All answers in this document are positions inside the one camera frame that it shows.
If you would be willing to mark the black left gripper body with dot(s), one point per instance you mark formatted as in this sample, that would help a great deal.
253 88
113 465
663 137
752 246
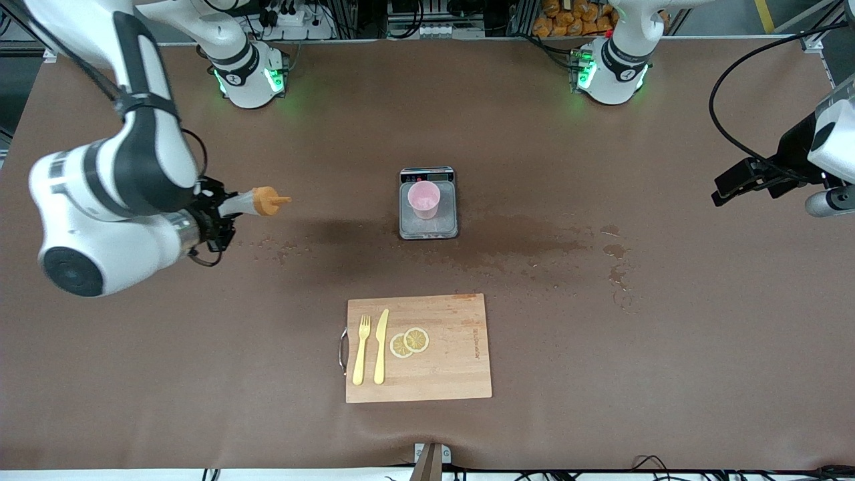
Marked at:
793 152

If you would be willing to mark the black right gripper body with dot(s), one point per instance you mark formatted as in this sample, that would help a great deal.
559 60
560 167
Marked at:
212 220

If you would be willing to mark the translucent squeeze bottle orange cap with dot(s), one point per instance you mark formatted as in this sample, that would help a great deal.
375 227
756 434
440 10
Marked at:
267 200

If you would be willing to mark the pink plastic cup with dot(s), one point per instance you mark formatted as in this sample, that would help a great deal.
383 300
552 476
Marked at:
424 199

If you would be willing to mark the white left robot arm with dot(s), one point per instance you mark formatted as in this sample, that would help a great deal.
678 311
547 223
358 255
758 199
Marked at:
618 67

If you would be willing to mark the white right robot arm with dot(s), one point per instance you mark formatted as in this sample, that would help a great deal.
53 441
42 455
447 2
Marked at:
133 167

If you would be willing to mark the yellow plastic fork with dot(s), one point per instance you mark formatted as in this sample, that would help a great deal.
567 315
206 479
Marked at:
361 354

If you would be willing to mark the white power strip with plugs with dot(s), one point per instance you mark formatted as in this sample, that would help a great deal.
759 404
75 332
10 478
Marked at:
294 20

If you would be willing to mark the yellow plastic knife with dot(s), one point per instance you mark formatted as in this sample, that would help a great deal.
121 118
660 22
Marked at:
381 347

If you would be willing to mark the silver kitchen scale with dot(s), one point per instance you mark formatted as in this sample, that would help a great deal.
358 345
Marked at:
427 228

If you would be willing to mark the lemon slice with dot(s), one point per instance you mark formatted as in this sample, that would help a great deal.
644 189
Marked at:
417 339
399 347

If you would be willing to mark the pile of orange bags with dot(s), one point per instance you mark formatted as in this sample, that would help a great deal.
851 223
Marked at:
554 20

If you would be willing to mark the grey power strip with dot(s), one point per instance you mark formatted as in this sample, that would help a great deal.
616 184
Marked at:
434 29

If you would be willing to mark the aluminium frame profile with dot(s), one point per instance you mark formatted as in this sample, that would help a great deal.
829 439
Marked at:
828 19

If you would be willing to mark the metal bracket with brown post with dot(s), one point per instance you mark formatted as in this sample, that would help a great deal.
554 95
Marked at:
431 457

